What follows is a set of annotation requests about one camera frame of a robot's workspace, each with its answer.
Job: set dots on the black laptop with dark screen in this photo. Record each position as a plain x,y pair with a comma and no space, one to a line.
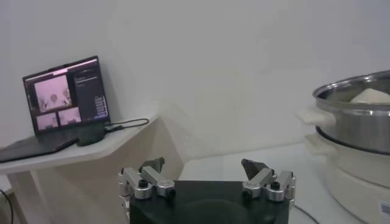
67,94

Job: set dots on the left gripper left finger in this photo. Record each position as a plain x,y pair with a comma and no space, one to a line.
157,179

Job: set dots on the white side table with mouse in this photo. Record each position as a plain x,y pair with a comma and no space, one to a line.
128,143

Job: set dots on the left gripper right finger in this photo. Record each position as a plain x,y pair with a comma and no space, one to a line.
259,179

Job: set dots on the white steamed baozi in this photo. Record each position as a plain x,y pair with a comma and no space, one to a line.
370,96

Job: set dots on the cream electric cooker pot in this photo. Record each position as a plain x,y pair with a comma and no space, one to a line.
359,182

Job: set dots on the black computer mouse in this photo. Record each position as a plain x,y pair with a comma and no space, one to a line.
90,134

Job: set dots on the stainless steel steamer basket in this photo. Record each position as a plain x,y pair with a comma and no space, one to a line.
359,128

